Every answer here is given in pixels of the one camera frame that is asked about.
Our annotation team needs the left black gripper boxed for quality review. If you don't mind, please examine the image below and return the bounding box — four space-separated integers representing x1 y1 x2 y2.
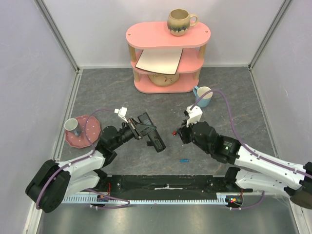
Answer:
111 117 156 150

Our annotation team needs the black remote control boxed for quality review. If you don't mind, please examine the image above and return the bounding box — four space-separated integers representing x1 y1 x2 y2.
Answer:
138 112 166 153

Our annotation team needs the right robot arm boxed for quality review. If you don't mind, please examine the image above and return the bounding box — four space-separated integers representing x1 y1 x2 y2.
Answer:
176 122 312 209

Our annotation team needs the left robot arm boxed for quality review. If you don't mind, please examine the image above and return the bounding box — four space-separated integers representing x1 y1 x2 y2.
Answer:
25 113 166 213

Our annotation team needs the light blue mug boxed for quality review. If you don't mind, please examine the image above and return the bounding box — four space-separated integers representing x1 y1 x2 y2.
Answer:
193 86 213 108

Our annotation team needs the pink polka-dot plate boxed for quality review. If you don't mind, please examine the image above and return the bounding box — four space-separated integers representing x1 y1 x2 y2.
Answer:
65 115 101 149

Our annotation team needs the beige painted bowl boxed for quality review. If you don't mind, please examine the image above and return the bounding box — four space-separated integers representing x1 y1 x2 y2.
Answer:
148 73 180 87

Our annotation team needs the grey white cup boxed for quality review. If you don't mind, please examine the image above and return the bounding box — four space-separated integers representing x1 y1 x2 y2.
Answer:
64 118 80 137

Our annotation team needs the white black-edged board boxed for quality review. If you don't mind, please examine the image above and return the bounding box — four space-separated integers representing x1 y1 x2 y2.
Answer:
135 48 183 75

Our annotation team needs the pink three-tier shelf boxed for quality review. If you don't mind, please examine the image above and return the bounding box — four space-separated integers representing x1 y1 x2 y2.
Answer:
126 21 211 94

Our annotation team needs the beige ceramic mug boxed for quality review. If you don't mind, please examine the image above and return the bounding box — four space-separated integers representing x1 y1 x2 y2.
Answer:
167 9 199 36

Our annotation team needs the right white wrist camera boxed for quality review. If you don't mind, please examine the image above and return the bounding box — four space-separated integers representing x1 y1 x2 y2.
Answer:
186 105 203 127

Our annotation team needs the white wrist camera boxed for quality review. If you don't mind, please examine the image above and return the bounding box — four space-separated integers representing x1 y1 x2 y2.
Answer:
114 107 128 122
186 105 203 127

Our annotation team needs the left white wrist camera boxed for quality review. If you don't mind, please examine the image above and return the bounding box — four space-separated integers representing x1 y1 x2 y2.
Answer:
114 107 128 122

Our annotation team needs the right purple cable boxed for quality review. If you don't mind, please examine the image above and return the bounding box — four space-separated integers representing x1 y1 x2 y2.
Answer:
191 89 312 211

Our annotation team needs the purple cable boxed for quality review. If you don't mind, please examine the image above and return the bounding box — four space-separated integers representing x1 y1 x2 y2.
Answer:
36 109 130 210
191 89 312 211

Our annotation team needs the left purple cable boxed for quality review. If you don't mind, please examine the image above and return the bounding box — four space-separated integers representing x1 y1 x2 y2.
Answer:
36 109 130 210

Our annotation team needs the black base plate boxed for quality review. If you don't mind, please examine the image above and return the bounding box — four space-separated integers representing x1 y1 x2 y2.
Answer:
93 175 242 200

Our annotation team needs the slotted cable duct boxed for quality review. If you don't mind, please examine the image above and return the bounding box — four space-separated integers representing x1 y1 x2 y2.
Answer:
62 192 231 204

